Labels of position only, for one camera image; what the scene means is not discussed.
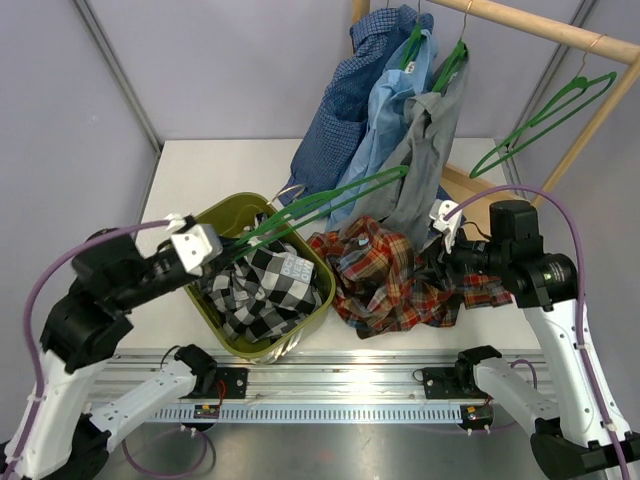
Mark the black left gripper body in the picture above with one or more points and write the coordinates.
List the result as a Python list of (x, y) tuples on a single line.
[(212, 269)]

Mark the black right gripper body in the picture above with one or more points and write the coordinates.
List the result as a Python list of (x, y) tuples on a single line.
[(442, 259)]

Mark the black white checkered shirt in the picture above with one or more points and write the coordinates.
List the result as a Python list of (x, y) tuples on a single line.
[(265, 294)]

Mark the red plaid shirt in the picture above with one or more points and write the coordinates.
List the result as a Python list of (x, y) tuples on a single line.
[(379, 288)]

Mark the green hanger of plaid shirt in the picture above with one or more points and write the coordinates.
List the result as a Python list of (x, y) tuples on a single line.
[(299, 213)]

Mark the green hanger with metal hook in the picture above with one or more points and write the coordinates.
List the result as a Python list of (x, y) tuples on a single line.
[(571, 99)]

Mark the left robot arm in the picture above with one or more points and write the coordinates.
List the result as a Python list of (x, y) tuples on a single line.
[(74, 319)]

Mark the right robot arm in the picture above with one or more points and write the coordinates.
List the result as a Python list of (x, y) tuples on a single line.
[(581, 430)]

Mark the grey shirt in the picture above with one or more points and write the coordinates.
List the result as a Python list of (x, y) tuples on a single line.
[(404, 206)]

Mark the light blue shirt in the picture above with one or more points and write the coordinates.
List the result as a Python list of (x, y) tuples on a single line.
[(388, 123)]

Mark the green hanger of blue shirt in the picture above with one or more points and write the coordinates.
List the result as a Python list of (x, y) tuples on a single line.
[(414, 40)]

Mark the green hanger of grey shirt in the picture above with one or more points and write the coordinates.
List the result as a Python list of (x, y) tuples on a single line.
[(454, 61)]

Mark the dark blue checkered shirt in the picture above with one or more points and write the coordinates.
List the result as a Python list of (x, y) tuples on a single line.
[(340, 121)]

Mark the olive green plastic basket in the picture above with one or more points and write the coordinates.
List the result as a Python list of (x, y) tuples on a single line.
[(233, 217)]

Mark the wooden clothes rack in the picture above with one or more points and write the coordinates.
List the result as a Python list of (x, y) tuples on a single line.
[(514, 70)]

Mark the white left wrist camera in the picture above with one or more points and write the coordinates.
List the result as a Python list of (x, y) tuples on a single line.
[(196, 244)]

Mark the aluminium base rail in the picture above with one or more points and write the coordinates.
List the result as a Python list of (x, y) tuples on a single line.
[(344, 377)]

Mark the white slotted cable duct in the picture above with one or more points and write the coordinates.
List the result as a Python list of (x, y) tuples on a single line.
[(310, 414)]

